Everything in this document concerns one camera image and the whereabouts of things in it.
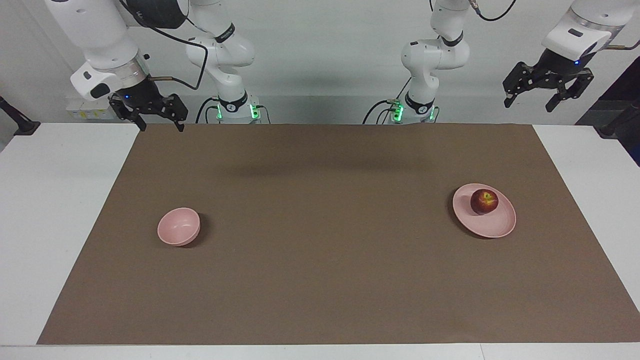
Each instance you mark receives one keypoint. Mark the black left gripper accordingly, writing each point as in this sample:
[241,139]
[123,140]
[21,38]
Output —
[555,70]

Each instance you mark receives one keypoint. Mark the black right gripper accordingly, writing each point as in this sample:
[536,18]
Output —
[145,97]

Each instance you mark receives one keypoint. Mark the red apple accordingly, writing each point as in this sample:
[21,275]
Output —
[484,202]

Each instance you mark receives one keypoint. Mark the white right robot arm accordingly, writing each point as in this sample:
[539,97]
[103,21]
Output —
[100,30]

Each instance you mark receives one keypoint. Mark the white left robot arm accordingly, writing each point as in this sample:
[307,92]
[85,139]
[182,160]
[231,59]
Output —
[430,55]

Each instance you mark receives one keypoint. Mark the pink bowl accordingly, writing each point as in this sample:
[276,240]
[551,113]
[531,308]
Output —
[177,227]

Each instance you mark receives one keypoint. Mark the pink plate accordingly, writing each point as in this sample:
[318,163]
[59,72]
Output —
[495,225]

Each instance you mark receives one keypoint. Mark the white power strip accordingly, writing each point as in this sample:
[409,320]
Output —
[87,112]

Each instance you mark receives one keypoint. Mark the dark background equipment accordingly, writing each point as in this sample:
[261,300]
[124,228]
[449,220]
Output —
[625,90]

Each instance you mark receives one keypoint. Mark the black clamp stand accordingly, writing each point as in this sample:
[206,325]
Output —
[612,127]
[22,126]

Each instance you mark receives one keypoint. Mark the brown table mat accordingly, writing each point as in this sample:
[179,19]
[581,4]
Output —
[325,275]

